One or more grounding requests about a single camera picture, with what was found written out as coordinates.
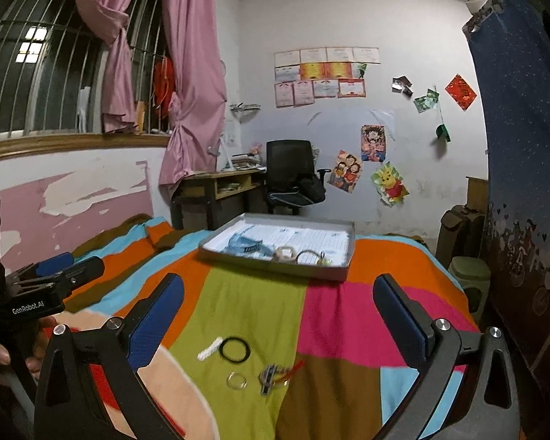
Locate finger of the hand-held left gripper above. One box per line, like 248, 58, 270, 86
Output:
13, 257, 105, 306
5, 251, 74, 286

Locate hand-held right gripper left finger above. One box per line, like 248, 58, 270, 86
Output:
33, 273, 185, 440

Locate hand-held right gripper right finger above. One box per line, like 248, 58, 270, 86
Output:
373, 274, 520, 440

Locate metal clip with red cord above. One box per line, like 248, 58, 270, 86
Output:
258, 360, 305, 396

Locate grey cardboard box tray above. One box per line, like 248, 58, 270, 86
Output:
198, 212, 356, 282

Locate green plastic stool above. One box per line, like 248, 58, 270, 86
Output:
448, 257, 491, 315

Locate colourful patchwork blanket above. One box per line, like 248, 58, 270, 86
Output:
41, 213, 482, 440

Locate brown suitcase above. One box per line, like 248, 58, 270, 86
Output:
440, 204, 487, 269

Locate blue ribbon wristband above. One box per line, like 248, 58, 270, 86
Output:
221, 233, 276, 257

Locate wooden window sill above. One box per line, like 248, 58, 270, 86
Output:
0, 133, 172, 164

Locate yellow bear picture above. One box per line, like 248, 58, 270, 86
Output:
371, 161, 410, 208

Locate wooden desk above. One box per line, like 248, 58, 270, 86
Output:
171, 168, 269, 230

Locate wooden cabinet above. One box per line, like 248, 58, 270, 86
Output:
466, 176, 490, 214

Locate white bottle at window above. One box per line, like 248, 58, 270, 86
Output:
77, 86, 92, 131

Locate black bag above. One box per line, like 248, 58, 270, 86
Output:
298, 173, 326, 203

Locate cartoon family picture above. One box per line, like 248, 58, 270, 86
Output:
329, 150, 364, 193

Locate white desk lamp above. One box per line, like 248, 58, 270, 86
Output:
208, 135, 235, 170

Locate metal window grille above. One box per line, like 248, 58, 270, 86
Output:
0, 0, 175, 140

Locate stack of books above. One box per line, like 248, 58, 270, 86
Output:
229, 153, 262, 169

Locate anime character poster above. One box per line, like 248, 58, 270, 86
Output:
360, 124, 389, 162

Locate black office chair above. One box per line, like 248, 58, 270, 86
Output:
263, 140, 331, 215

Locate red hanging bundle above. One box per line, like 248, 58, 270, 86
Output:
153, 57, 175, 115

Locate blue starry curtain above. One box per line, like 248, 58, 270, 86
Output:
463, 0, 550, 390

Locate pink knotted curtain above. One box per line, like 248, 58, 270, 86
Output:
73, 0, 140, 135
158, 0, 228, 188

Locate red diamond paper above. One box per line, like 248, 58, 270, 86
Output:
444, 73, 477, 111

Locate green wall picture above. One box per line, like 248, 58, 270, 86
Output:
413, 88, 441, 113

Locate dark wall photos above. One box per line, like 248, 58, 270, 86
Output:
392, 76, 415, 98

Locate group of wall certificates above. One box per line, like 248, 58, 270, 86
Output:
274, 47, 381, 108

